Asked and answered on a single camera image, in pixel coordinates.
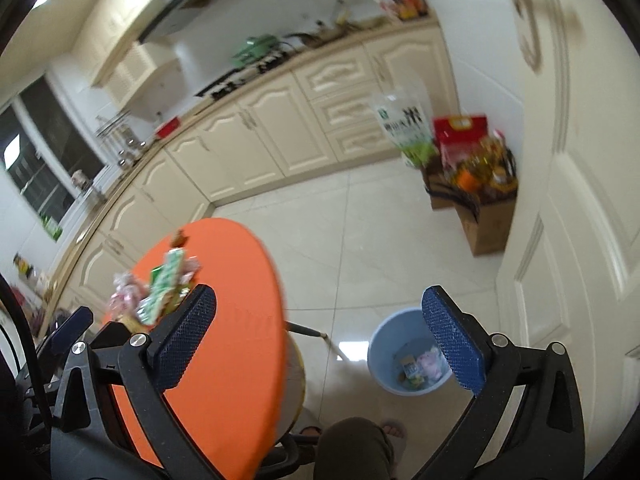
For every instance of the red food bag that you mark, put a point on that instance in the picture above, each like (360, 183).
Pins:
(460, 132)

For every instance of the yellow cooking oil bottle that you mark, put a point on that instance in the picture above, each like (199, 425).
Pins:
(492, 157)

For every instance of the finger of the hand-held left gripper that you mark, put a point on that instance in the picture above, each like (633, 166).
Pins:
(111, 332)
(70, 327)

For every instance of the orange round table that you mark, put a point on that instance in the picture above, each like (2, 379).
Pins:
(235, 310)

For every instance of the clear plastic wrapper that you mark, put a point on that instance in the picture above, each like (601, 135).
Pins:
(190, 266)

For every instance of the small green yellow carton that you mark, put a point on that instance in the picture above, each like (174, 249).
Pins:
(411, 370)

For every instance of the kitchen window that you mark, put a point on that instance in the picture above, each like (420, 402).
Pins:
(45, 140)

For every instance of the small brown lump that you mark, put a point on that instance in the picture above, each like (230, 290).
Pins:
(180, 237)

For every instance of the dark pole with white tip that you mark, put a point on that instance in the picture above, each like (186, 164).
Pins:
(310, 331)

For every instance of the white panelled door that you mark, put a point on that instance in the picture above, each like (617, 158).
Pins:
(590, 210)

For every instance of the brown cardboard box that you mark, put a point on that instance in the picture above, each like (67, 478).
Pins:
(492, 220)

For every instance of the black range hood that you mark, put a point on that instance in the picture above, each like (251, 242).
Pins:
(185, 0)

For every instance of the crumpled pink white wrapper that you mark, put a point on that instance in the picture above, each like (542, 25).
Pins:
(434, 362)

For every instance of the person's foot in sandal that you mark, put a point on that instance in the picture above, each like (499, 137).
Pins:
(395, 430)
(311, 430)

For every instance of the light blue plastic bin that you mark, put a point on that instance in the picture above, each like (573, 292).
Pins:
(390, 335)

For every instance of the black chair base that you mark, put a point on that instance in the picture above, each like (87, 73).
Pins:
(285, 452)

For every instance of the cream upper wall cabinets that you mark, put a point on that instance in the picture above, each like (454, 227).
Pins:
(115, 25)

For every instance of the cream lower kitchen cabinets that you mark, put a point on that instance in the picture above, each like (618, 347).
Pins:
(280, 125)

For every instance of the white rice bag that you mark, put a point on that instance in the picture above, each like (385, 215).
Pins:
(405, 120)

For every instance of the black gas stove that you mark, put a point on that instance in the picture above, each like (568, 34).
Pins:
(240, 77)

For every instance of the green glass bottle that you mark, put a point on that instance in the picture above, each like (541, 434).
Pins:
(52, 228)

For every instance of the green electric cooking pot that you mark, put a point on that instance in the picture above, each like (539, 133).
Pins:
(255, 47)

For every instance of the pink red plastic bag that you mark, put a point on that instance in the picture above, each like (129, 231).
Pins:
(125, 292)

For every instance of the hanging utensil rack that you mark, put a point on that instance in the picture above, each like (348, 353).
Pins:
(115, 127)

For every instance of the green snack packet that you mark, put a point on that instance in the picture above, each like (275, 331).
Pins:
(162, 282)

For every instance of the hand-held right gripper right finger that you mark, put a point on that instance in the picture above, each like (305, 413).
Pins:
(452, 345)

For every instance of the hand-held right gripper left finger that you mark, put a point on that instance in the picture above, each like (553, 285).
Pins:
(185, 340)

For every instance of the red plastic basin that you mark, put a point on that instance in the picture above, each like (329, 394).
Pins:
(168, 127)

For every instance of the person's leg in olive trousers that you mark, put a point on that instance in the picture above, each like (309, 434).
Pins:
(350, 450)

